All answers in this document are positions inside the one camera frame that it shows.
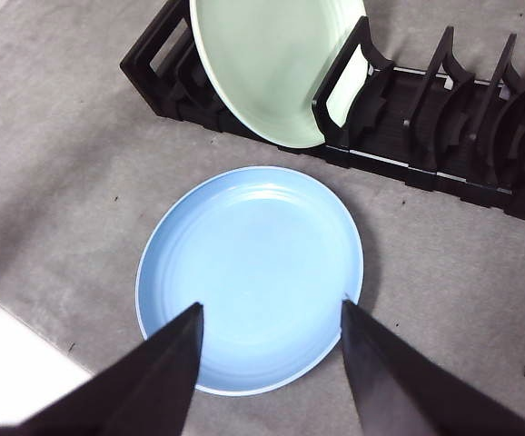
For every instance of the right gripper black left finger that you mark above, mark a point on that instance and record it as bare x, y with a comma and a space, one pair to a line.
144, 390

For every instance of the black plate rack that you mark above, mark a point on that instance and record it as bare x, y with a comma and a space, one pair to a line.
426, 150

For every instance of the blue plate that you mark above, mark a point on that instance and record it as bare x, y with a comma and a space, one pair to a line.
253, 254

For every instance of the pale green plate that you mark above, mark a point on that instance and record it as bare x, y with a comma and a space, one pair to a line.
262, 68

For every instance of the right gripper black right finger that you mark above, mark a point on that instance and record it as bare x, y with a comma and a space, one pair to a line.
403, 399

